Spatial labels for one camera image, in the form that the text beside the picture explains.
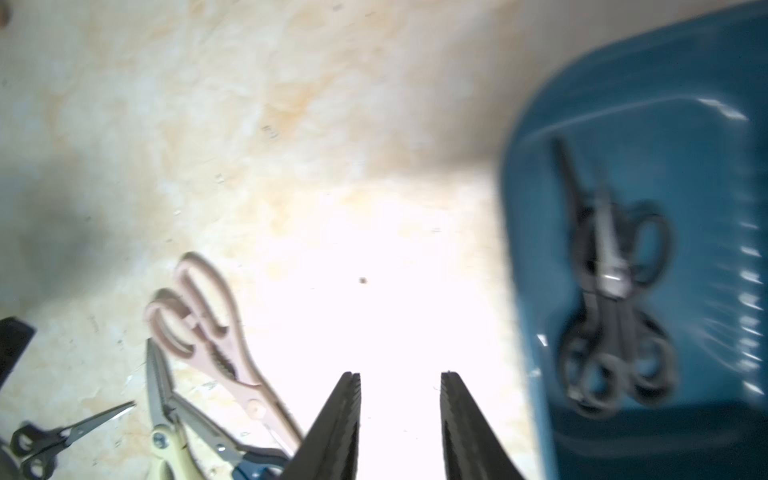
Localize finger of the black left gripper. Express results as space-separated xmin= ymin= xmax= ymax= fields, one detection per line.
xmin=0 ymin=317 xmax=36 ymax=386

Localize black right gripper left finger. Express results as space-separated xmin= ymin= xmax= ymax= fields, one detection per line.
xmin=280 ymin=372 xmax=362 ymax=480

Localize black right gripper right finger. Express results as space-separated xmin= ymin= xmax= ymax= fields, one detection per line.
xmin=440 ymin=371 xmax=524 ymax=480

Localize large black scissors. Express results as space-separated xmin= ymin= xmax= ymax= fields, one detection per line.
xmin=548 ymin=136 xmax=637 ymax=420

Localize pink kitchen scissors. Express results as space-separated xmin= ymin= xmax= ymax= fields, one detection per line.
xmin=143 ymin=252 xmax=303 ymax=455

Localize blue handled scissors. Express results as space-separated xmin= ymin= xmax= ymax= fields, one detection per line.
xmin=165 ymin=395 xmax=289 ymax=480

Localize small black scissors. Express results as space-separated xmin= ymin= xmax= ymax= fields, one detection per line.
xmin=585 ymin=294 xmax=680 ymax=418

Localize black scissors pointing right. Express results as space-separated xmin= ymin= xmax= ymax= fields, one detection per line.
xmin=10 ymin=401 xmax=136 ymax=480

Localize cream kitchen scissors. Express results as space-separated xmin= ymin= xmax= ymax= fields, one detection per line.
xmin=145 ymin=338 xmax=205 ymax=480

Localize teal plastic storage box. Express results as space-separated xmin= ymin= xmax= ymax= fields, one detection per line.
xmin=501 ymin=1 xmax=767 ymax=479

